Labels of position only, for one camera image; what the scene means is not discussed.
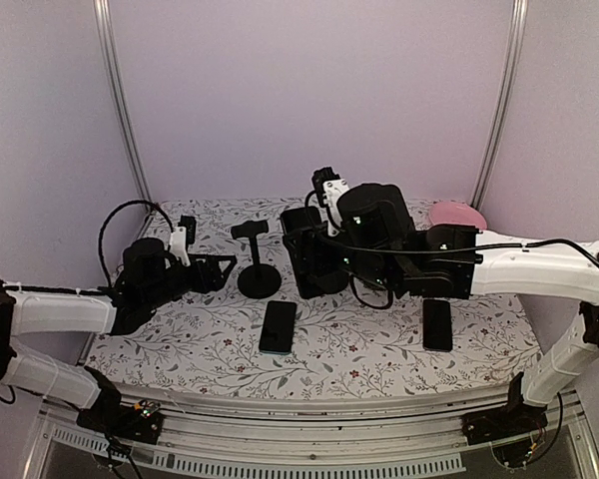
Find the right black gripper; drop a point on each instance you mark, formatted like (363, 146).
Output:
(309, 252)

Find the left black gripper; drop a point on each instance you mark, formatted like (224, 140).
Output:
(215, 280)

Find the black phone stand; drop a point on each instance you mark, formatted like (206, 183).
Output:
(258, 280)
(330, 283)

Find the black phone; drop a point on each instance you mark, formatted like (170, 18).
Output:
(297, 228)
(436, 325)
(278, 329)

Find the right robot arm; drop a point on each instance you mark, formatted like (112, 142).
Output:
(343, 235)

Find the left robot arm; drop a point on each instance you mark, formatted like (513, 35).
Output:
(153, 275)

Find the floral table mat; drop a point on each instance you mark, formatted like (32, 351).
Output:
(348, 345)

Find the pink plate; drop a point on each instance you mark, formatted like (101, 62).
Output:
(454, 213)

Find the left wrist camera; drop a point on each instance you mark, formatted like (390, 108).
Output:
(182, 237)

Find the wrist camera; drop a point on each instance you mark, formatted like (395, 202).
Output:
(182, 237)
(329, 187)

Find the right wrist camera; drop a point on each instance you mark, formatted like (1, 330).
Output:
(329, 187)

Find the front aluminium rail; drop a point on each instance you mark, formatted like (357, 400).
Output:
(403, 437)

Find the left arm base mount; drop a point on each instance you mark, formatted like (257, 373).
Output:
(140, 422)

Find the left aluminium frame post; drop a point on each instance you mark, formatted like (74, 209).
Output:
(104, 26)

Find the aluminium frame post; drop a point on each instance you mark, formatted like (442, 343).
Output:
(512, 57)
(104, 26)

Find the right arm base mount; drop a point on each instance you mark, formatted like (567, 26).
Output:
(515, 417)

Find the right aluminium frame post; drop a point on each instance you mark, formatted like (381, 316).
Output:
(512, 57)

